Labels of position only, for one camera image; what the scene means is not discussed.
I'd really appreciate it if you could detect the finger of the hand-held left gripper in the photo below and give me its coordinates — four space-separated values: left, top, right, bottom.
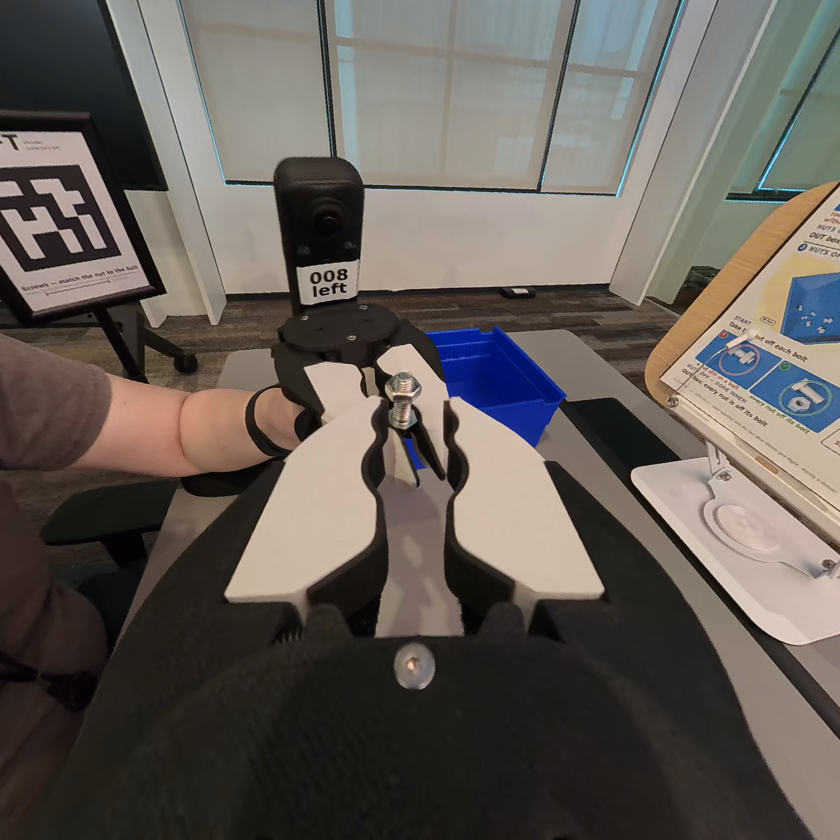
303 362 422 491
375 344 450 481

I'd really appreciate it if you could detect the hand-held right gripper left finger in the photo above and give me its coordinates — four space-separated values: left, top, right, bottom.
223 395 391 609

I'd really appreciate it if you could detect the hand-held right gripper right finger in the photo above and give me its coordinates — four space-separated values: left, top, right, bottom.
444 397 606 609

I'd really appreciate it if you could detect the thick short steel bolt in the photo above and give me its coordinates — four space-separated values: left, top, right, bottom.
386 371 421 432

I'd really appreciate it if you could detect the blue plastic bin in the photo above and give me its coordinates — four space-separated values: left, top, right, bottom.
403 326 567 470

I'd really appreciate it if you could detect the person's left forearm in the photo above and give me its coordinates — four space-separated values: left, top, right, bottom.
105 375 280 478

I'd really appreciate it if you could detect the person's left hand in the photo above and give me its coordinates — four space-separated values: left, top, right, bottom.
252 392 309 455

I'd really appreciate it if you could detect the white board stand base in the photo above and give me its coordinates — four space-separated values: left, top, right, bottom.
631 453 840 645

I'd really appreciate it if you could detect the large glass window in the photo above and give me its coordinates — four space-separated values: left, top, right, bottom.
725 46 840 201
178 0 686 194

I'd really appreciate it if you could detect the black wheeled sign stand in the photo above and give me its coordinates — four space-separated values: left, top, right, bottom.
85 303 199 383

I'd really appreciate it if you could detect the black framed marker sign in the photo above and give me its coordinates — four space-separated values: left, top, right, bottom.
0 112 166 327

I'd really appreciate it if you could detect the wooden instruction board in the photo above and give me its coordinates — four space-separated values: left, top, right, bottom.
646 182 840 514

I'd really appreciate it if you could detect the black strap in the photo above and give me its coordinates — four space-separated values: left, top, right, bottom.
0 656 99 713

